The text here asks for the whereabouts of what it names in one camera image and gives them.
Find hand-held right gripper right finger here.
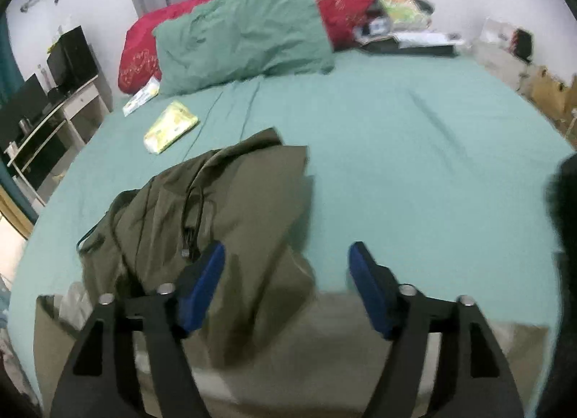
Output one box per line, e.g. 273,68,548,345
348,241,526,418

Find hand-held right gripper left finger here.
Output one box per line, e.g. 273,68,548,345
49,241,226,418

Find olive and beige jacket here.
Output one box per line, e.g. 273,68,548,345
34,127,551,418

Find black clothes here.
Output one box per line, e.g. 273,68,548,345
538,157,577,418

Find yellow wipes packet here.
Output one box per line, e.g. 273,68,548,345
143,101,200,155

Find white and green booklet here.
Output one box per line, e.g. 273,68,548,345
123,78,160,118

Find white desk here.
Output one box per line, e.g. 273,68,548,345
4,75,111,207

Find black flat bag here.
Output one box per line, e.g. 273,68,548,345
361,40,455,59

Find large red pillow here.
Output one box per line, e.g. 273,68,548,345
118,0,244,94

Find black monitor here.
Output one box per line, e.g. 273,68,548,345
0,74,48,148
46,26,99,94

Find beige nightstand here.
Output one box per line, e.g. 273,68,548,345
471,41,537,94

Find green pillow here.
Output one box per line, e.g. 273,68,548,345
153,0,336,96

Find cardboard box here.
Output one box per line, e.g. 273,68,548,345
527,65,577,139

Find small red pillow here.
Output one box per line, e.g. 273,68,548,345
300,0,377,51

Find teal curtain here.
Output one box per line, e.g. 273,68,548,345
0,12,39,225

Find white plastic bag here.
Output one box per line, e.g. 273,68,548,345
481,17,515,44

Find small black bag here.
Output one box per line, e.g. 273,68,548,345
511,28,535,62

